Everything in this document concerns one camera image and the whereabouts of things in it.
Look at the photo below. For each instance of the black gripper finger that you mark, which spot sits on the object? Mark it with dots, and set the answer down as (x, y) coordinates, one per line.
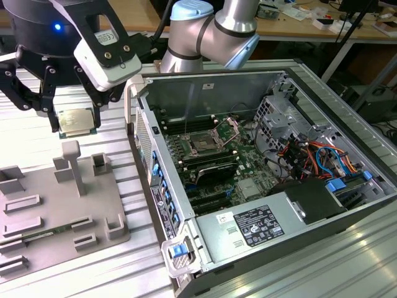
(9, 83)
(90, 90)

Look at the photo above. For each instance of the silver CPU with green edge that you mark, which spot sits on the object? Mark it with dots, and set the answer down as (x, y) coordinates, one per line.
(76, 121)

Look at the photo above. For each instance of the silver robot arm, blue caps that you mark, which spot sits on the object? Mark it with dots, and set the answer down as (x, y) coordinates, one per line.
(239, 21)

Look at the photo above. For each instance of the black RAM slot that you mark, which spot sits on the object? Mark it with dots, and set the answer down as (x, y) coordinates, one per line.
(211, 160)
(211, 163)
(211, 154)
(198, 123)
(211, 157)
(198, 126)
(198, 120)
(198, 117)

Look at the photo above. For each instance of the CPU socket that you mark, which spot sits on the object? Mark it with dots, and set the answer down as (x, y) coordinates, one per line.
(203, 143)

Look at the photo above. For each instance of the black expansion slot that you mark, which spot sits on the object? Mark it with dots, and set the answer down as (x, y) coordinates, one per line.
(207, 195)
(214, 209)
(211, 202)

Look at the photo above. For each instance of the wooden desk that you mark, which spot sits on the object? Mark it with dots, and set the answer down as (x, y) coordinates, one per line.
(136, 12)

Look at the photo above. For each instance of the thin metal locking lever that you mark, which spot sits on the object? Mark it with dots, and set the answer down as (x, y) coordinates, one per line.
(186, 127)

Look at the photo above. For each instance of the grey plastic parts rack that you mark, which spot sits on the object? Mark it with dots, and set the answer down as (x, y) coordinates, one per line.
(62, 205)

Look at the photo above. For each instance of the open grey PC case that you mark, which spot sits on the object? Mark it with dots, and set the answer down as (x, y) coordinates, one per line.
(223, 90)

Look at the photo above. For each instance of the green RAM stick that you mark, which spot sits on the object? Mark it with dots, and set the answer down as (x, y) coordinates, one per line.
(46, 232)

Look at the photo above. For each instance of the green motherboard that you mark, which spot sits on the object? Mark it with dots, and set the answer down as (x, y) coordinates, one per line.
(248, 161)

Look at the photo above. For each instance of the blue case latch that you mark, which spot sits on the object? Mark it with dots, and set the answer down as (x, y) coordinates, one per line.
(178, 251)

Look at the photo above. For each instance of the silver perforated drive cage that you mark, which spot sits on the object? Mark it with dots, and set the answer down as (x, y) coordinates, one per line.
(273, 121)

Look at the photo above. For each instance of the silver chipset heatsink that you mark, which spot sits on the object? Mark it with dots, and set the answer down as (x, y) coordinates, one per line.
(248, 189)

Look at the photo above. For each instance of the small green electronics box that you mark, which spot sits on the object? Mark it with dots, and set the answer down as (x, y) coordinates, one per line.
(270, 13)

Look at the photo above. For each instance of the silver power supply, black label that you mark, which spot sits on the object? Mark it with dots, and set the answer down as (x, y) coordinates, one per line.
(217, 245)

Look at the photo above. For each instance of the white box with dark inside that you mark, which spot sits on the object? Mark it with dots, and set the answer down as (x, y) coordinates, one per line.
(319, 26)

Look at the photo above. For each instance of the black monitor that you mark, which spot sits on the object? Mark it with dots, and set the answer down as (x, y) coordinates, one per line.
(356, 4)

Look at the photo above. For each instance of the dark computer tower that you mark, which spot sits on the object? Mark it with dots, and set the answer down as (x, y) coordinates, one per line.
(378, 105)

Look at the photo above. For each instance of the small blue plastic tab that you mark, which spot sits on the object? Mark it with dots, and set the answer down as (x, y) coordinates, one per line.
(367, 175)

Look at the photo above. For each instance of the brown cardboard box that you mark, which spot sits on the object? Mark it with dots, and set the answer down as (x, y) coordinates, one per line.
(386, 28)

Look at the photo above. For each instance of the white wrist camera, black bracket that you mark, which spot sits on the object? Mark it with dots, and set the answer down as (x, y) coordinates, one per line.
(114, 74)

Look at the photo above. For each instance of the black plastic duct cover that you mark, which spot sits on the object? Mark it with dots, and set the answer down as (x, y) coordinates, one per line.
(310, 198)

